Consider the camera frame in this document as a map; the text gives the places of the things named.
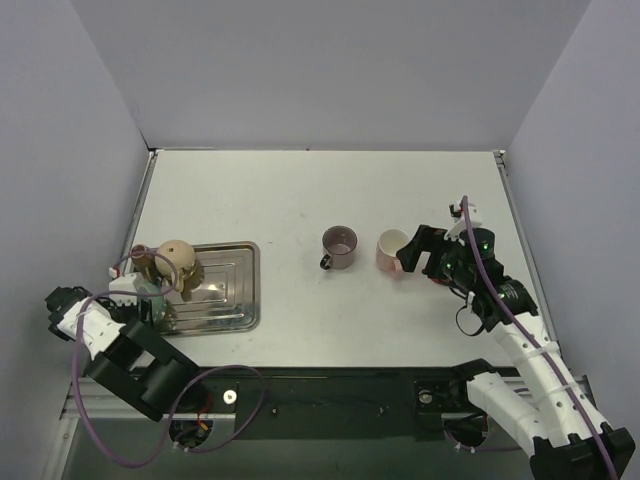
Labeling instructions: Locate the green mug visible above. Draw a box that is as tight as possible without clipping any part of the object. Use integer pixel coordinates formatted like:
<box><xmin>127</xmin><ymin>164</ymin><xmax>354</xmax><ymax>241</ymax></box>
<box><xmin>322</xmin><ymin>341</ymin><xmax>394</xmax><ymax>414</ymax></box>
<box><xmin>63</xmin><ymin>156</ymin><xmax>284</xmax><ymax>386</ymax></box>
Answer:
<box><xmin>137</xmin><ymin>280</ymin><xmax>168</xmax><ymax>328</ymax></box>

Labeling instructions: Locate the pink faceted mug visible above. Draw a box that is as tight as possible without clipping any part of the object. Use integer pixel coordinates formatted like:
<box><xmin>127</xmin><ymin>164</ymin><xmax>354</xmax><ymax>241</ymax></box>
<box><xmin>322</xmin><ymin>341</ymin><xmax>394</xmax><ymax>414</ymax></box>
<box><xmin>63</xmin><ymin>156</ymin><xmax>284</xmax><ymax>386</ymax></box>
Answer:
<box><xmin>376</xmin><ymin>229</ymin><xmax>409</xmax><ymax>275</ymax></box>

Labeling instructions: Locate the beige round mug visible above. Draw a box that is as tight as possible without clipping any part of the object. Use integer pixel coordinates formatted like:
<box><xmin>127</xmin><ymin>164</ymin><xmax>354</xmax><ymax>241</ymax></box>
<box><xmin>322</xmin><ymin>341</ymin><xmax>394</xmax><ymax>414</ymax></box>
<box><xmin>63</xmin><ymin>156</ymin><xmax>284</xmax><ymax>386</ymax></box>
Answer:
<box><xmin>155</xmin><ymin>240</ymin><xmax>197</xmax><ymax>292</ymax></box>

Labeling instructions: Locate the lilac mug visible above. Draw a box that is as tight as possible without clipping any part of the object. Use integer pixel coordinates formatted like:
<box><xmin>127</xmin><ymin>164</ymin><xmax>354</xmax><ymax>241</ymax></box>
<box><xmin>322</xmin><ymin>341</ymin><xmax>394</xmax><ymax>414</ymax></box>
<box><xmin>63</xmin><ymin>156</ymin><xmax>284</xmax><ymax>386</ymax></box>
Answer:
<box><xmin>319</xmin><ymin>225</ymin><xmax>358</xmax><ymax>271</ymax></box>

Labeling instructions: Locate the red mug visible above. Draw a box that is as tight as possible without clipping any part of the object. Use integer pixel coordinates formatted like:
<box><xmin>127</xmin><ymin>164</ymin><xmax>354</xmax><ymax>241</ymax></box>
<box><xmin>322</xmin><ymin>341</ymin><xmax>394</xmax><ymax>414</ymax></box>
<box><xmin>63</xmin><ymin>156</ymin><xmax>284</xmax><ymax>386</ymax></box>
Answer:
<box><xmin>431</xmin><ymin>278</ymin><xmax>453</xmax><ymax>287</ymax></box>

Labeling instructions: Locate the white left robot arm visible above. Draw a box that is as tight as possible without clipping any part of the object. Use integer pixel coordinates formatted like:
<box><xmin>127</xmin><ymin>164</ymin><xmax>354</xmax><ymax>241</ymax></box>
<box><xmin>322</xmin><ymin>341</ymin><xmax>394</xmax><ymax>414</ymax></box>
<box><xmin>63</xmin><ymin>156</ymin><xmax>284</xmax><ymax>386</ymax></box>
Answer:
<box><xmin>46</xmin><ymin>242</ymin><xmax>437</xmax><ymax>421</ymax></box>

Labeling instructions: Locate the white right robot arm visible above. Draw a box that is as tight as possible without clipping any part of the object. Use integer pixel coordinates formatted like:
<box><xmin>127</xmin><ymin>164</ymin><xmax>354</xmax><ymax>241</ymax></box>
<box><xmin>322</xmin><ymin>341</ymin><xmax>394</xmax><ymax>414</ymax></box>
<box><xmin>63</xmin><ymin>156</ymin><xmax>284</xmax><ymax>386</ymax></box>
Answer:
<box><xmin>413</xmin><ymin>225</ymin><xmax>636</xmax><ymax>479</ymax></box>

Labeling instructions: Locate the brown small mug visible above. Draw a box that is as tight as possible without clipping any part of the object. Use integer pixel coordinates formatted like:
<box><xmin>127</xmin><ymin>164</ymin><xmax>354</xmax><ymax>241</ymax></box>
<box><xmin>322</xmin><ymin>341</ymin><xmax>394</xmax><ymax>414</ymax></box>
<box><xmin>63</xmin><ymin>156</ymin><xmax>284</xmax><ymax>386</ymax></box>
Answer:
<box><xmin>130</xmin><ymin>244</ymin><xmax>155</xmax><ymax>272</ymax></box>

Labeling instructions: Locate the metal tray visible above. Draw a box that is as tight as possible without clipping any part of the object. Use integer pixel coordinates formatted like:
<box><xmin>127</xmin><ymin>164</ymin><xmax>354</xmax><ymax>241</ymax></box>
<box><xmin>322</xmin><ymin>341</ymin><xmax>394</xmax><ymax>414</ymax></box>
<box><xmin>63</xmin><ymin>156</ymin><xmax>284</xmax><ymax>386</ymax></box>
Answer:
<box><xmin>154</xmin><ymin>242</ymin><xmax>260</xmax><ymax>335</ymax></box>

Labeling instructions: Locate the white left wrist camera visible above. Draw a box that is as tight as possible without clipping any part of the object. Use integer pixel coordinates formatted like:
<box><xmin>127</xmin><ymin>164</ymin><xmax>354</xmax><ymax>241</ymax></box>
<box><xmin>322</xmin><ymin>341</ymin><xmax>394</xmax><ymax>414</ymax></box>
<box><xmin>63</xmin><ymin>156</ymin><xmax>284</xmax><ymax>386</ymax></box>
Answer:
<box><xmin>108</xmin><ymin>272</ymin><xmax>144</xmax><ymax>307</ymax></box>

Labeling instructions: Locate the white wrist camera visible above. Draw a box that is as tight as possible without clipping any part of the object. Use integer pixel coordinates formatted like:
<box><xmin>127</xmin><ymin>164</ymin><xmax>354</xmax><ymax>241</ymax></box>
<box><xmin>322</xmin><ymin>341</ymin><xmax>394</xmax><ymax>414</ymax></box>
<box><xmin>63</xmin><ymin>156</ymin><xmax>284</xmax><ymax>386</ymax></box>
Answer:
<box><xmin>444</xmin><ymin>202</ymin><xmax>483</xmax><ymax>241</ymax></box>
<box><xmin>108</xmin><ymin>272</ymin><xmax>144</xmax><ymax>307</ymax></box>

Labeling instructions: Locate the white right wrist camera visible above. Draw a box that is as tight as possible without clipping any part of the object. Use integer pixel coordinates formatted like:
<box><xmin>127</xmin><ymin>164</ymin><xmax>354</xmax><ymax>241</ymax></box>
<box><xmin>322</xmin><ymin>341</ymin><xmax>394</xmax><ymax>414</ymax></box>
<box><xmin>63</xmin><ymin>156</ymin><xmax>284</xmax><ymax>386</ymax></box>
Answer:
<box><xmin>444</xmin><ymin>202</ymin><xmax>483</xmax><ymax>241</ymax></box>

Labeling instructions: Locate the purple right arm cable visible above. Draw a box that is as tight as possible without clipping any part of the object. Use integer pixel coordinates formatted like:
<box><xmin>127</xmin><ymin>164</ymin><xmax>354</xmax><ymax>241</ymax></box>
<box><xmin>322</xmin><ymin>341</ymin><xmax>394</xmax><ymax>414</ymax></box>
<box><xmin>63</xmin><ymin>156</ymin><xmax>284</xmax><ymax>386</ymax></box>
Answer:
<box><xmin>460</xmin><ymin>195</ymin><xmax>619</xmax><ymax>480</ymax></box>

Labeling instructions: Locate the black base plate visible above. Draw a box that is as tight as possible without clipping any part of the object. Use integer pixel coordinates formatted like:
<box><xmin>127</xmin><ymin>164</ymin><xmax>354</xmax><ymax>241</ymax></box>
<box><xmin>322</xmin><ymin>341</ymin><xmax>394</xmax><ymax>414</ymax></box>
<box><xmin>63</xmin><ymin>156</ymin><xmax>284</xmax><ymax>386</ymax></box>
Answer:
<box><xmin>168</xmin><ymin>367</ymin><xmax>490</xmax><ymax>449</ymax></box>

